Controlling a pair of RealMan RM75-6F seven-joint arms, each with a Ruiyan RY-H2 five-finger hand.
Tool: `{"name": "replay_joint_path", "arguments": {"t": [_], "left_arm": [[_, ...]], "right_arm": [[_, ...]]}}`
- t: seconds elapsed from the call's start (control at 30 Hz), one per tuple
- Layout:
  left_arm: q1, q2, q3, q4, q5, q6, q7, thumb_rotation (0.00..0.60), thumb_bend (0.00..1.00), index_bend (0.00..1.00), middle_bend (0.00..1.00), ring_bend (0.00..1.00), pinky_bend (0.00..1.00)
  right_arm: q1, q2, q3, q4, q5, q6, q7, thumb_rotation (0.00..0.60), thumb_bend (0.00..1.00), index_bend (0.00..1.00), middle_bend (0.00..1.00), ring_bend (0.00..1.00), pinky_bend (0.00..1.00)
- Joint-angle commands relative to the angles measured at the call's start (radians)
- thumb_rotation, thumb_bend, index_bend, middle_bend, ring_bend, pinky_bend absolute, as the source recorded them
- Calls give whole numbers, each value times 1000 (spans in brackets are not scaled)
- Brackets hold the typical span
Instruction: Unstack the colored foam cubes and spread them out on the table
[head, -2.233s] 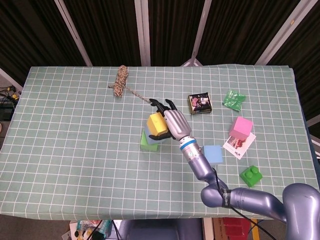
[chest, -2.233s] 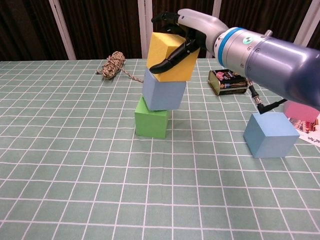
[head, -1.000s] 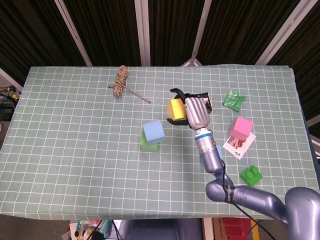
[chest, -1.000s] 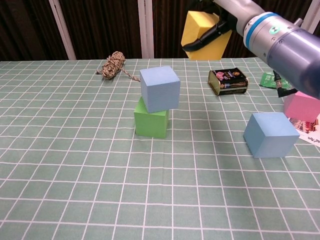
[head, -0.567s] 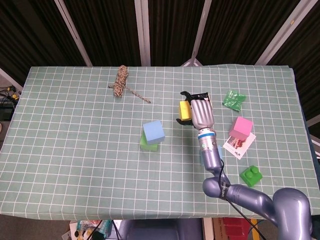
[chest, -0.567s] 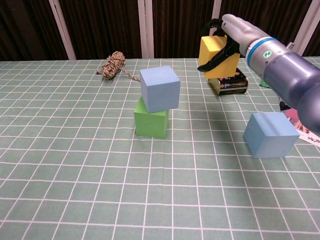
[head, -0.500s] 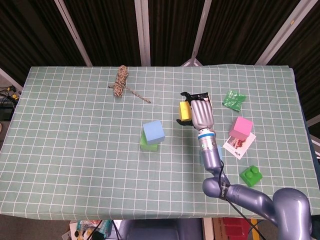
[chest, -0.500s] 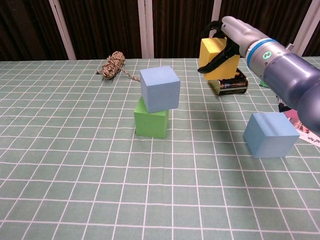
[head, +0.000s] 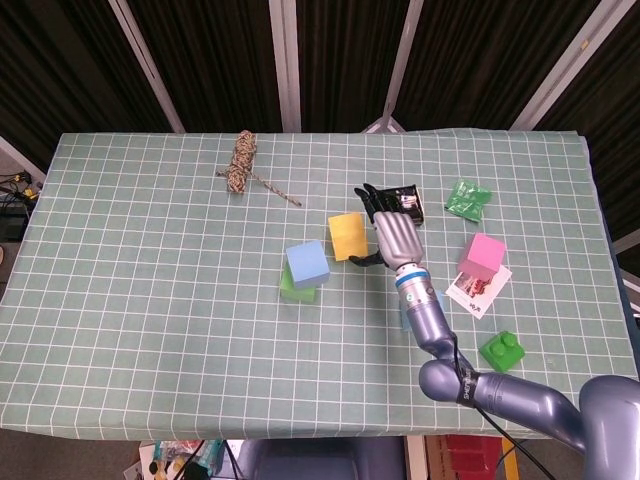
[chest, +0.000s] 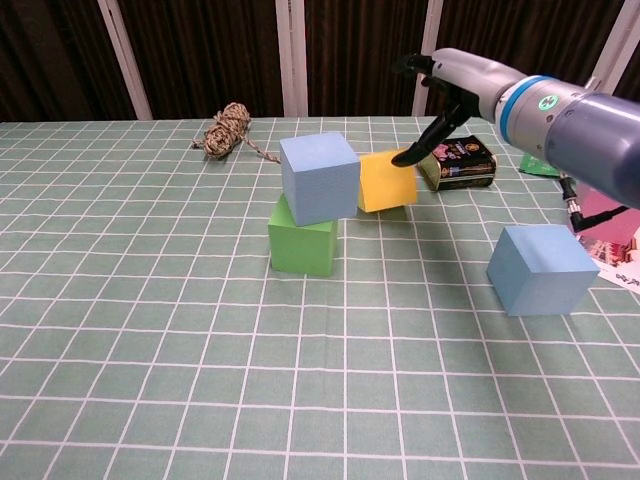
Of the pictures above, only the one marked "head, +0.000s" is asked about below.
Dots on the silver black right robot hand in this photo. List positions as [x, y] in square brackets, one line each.
[397, 237]

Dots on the yellow foam cube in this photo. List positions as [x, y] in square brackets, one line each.
[347, 237]

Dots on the blue foam cube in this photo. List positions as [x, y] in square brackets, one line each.
[405, 317]
[306, 265]

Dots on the pink foam cube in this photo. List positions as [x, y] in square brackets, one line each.
[482, 252]

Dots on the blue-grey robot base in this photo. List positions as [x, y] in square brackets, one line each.
[320, 460]

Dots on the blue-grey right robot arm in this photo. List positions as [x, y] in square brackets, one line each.
[425, 320]

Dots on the black food tin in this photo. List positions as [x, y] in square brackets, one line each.
[412, 202]

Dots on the green snack packet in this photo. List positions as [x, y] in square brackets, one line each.
[467, 200]

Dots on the white photo postcard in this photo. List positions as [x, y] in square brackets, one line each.
[477, 297]

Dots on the green foam cube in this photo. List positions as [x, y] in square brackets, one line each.
[299, 295]

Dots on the green toy brick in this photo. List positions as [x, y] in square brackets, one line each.
[501, 352]

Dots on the white table leg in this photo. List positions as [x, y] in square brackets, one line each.
[414, 457]

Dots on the brown cardboard box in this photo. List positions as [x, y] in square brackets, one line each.
[436, 457]

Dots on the red plastic box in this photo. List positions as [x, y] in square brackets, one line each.
[472, 457]

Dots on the dark pleated curtain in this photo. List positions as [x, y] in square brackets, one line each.
[225, 60]

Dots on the green checked tablecloth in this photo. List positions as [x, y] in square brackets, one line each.
[150, 300]

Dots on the teal plastic packet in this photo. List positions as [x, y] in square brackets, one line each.
[210, 452]

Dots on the white frame post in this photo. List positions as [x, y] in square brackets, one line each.
[22, 159]
[552, 85]
[286, 65]
[403, 50]
[151, 75]
[627, 243]

